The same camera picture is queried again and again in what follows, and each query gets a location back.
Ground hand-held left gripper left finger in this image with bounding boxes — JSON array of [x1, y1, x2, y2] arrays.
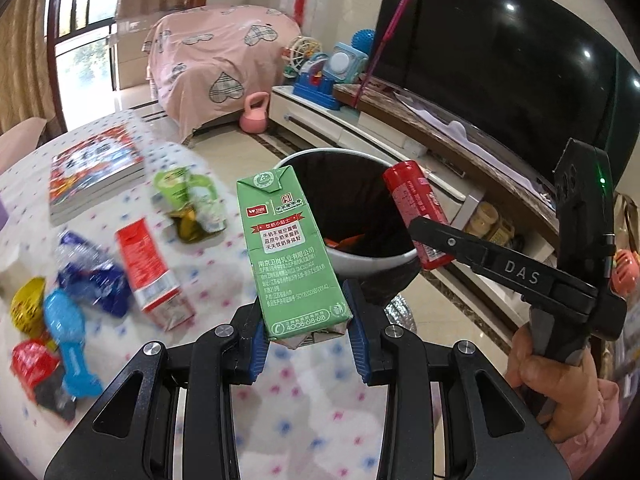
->
[[44, 302, 271, 480]]

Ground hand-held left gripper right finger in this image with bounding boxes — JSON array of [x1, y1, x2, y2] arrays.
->
[[342, 280, 581, 480]]

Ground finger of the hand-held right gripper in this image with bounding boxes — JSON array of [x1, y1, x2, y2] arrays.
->
[[407, 216, 557, 307]]

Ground white bin with black bag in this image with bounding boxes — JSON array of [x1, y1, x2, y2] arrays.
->
[[272, 148, 426, 306]]

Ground green milk carton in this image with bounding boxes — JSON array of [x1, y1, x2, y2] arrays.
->
[[236, 165, 355, 350]]

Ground person's right hand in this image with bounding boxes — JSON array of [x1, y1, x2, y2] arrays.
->
[[505, 322, 602, 444]]

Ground yellow jars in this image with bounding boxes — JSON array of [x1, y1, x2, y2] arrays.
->
[[462, 200, 516, 246]]

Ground silver foil bag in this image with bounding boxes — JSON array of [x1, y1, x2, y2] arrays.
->
[[385, 295, 416, 333]]

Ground pink plastic toy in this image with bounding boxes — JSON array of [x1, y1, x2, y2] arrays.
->
[[612, 247, 640, 296]]

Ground white cloth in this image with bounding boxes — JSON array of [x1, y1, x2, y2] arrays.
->
[[395, 87, 556, 196]]

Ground red and white carton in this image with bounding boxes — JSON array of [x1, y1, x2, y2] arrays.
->
[[115, 217, 197, 332]]

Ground green snack bag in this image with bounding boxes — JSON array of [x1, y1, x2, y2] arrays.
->
[[152, 166, 228, 245]]

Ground blue crumpled wrapper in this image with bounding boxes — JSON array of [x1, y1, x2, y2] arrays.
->
[[55, 230, 132, 318]]

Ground black television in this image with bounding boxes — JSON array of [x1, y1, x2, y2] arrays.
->
[[372, 0, 640, 201]]

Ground white television stand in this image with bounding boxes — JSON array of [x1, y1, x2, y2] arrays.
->
[[270, 82, 576, 346]]

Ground light blue plastic wrapper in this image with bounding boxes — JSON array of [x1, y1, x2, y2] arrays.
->
[[42, 289, 103, 400]]

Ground red snack wrapper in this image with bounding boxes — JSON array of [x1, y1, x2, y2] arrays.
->
[[11, 339, 78, 423]]

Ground light blue toy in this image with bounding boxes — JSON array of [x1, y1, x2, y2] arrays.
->
[[325, 42, 370, 86]]

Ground blue and red toy machine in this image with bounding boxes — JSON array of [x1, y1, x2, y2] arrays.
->
[[292, 57, 341, 111]]

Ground golden yellow wrapper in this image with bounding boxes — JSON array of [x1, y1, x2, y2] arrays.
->
[[11, 276, 48, 338]]

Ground pink kettlebell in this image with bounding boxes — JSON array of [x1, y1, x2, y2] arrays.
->
[[239, 91, 271, 135]]

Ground pink stick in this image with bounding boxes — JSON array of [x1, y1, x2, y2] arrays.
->
[[352, 0, 430, 111]]

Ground blue spiky ball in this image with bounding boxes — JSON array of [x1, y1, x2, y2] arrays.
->
[[351, 29, 375, 58]]

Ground stack of red books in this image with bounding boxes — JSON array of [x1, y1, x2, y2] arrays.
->
[[49, 127, 146, 226]]

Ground ferris wheel toy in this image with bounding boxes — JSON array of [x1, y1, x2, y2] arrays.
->
[[282, 35, 321, 78]]

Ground pink heart print cover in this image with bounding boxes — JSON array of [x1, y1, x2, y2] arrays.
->
[[141, 4, 301, 143]]

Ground beige patterned curtain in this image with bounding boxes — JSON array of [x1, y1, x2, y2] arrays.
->
[[0, 0, 66, 133]]

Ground brown balcony door frame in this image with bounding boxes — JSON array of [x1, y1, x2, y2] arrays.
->
[[45, 0, 121, 131]]

